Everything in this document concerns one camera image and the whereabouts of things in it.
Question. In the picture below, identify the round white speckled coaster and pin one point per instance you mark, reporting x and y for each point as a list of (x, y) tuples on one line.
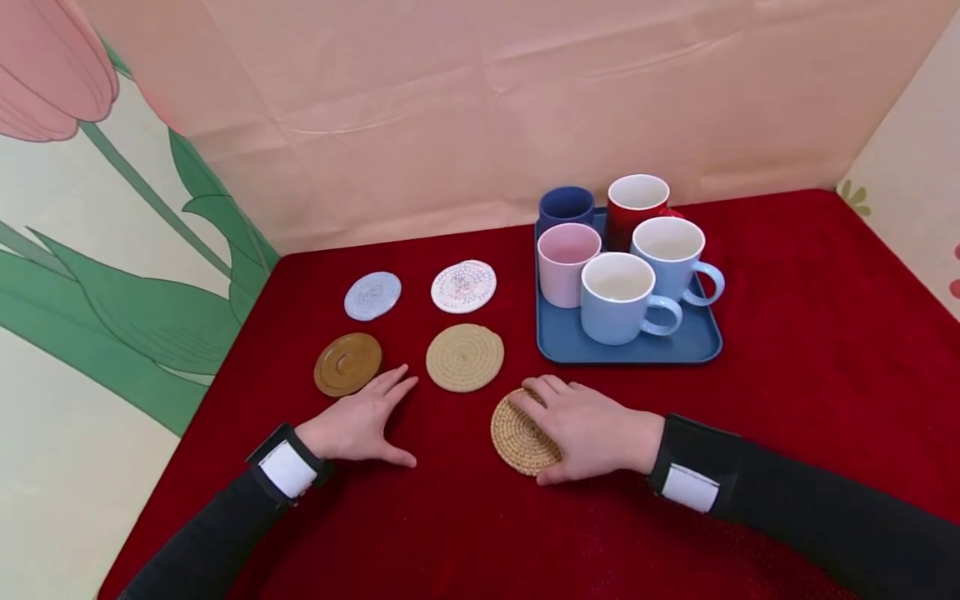
[(463, 287)]

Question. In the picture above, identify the pink mug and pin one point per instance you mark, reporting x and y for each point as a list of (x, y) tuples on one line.
[(561, 271)]

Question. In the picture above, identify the person's right index finger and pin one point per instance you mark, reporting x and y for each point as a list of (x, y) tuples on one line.
[(529, 407)]

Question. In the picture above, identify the person's left fingers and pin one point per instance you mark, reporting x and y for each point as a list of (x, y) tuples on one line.
[(382, 382)]

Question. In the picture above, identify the light blue mug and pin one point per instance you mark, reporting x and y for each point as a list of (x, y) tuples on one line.
[(671, 262), (615, 312)]

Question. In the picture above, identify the person's left thumb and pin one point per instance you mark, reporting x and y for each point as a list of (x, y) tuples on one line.
[(397, 454)]

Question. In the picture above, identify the round brown wooden coaster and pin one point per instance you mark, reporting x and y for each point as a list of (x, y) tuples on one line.
[(347, 364)]

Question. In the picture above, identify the person's right forearm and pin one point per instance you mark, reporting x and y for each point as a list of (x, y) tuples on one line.
[(840, 517)]

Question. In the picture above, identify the person's left forearm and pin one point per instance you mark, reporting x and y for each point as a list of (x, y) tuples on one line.
[(202, 542)]

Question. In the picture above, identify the person's right fingers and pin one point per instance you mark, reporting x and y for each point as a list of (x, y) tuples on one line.
[(551, 387)]

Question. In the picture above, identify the person's right thumb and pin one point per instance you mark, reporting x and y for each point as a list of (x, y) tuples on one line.
[(562, 473)]

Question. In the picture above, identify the person's right hand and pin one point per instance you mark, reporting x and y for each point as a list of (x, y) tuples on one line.
[(600, 433)]

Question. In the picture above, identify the dark blue mug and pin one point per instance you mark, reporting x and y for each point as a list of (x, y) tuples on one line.
[(562, 207)]

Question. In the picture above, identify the round woven rattan coaster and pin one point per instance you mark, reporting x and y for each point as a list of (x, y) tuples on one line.
[(517, 442)]

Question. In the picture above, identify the round grey woven coaster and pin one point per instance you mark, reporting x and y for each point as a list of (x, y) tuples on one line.
[(373, 296)]

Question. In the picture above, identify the person's left index finger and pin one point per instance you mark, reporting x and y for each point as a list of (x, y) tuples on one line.
[(401, 396)]

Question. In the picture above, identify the red mug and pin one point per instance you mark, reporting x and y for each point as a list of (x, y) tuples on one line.
[(626, 221)]

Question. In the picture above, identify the person's left hand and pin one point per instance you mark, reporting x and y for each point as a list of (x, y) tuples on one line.
[(352, 429)]

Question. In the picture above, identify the blue square tray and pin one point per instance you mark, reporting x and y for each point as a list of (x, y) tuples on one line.
[(697, 342)]

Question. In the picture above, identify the black wrist band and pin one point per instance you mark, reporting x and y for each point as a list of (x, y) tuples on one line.
[(694, 471), (289, 467)]

